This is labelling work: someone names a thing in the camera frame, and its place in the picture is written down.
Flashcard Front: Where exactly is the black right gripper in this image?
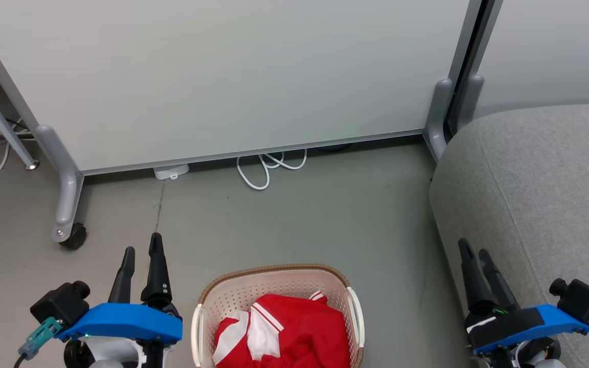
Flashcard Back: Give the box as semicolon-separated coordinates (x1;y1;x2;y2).
458;238;523;325

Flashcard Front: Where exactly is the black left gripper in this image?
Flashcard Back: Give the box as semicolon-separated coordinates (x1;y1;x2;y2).
108;233;183;321

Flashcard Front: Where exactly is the red and white garment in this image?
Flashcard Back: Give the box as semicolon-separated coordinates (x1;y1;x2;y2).
213;290;351;368

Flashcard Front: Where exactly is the grey fabric sofa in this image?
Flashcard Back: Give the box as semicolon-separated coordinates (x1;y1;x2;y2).
429;102;589;368

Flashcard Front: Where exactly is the black caster wheel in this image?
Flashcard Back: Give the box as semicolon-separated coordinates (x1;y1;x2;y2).
59;223;88;251

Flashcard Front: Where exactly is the cream perforated laundry basket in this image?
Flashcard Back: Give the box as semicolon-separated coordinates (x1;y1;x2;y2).
191;263;365;368

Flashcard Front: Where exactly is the white power adapter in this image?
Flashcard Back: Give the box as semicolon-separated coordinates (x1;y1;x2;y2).
153;164;190;181

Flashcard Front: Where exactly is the blue left camera mount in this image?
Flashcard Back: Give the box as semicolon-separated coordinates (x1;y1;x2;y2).
55;303;184;344

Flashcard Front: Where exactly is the teal left camera connector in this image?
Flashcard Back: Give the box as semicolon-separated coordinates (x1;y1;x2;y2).
18;316;64;361

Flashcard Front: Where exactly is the white looped cable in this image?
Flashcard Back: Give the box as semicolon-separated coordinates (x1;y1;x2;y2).
236;149;308;191

